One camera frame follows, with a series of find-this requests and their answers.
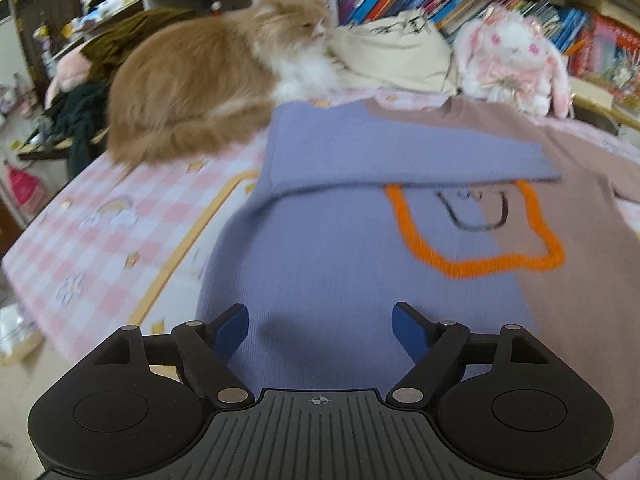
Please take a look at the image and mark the orange and white cat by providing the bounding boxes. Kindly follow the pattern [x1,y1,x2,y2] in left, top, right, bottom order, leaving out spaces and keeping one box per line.
[105,0,347,167]

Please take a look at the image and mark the black clothes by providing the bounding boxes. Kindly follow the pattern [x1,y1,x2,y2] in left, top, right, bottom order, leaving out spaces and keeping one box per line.
[47,82,110,177]

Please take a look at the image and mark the pink checked desk mat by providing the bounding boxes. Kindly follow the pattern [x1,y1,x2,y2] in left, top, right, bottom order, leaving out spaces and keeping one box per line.
[0,85,640,362]

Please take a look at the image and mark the cream tote bag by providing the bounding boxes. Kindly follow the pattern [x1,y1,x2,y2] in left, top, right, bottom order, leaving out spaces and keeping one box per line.
[325,10,459,96]

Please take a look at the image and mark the cream flat box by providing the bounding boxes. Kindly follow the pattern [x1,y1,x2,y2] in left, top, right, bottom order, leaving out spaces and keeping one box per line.
[569,77,617,109]

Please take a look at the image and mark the white and pink bunny plush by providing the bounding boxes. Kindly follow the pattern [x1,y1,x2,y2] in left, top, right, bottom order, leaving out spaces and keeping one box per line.
[452,7,571,119]

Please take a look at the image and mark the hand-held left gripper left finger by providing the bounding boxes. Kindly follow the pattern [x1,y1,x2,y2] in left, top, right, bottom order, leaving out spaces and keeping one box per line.
[92,302,256,408]

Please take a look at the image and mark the pink plush toy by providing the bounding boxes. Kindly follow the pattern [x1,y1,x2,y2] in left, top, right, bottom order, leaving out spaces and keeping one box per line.
[46,52,91,109]

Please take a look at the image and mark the dark green cloth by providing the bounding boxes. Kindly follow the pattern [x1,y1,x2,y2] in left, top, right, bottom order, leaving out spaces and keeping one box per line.
[81,7,197,84]

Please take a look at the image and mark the dark wooden cabinet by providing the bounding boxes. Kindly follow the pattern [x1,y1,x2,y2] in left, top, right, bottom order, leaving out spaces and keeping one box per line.
[11,0,84,56]

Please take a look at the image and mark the bright pink bag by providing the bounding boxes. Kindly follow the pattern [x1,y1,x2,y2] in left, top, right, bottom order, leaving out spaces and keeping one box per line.
[5,162,44,216]

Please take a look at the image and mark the white plastic bag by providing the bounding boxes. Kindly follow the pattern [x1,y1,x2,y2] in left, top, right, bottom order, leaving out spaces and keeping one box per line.
[0,302,45,366]

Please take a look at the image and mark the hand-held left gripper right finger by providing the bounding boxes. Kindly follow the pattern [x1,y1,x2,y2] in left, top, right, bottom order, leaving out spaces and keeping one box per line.
[385,301,551,407]

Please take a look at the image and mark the purple and mauve sweater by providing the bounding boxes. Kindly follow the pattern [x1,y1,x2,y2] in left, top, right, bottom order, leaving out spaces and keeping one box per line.
[195,94,640,480]

